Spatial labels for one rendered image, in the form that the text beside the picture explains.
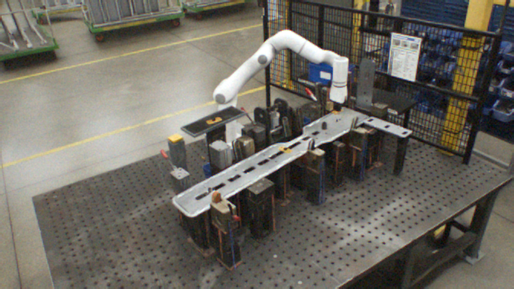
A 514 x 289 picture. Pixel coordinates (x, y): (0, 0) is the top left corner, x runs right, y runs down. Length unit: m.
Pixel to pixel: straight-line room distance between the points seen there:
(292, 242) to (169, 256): 0.63
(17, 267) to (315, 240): 2.28
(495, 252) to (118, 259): 2.55
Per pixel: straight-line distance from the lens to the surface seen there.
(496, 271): 3.26
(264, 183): 1.99
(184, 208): 1.94
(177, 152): 2.19
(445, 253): 2.92
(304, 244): 2.14
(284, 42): 2.40
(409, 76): 2.87
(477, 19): 2.65
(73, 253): 2.36
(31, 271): 3.47
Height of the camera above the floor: 2.21
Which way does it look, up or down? 32 degrees down
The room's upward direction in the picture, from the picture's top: 3 degrees counter-clockwise
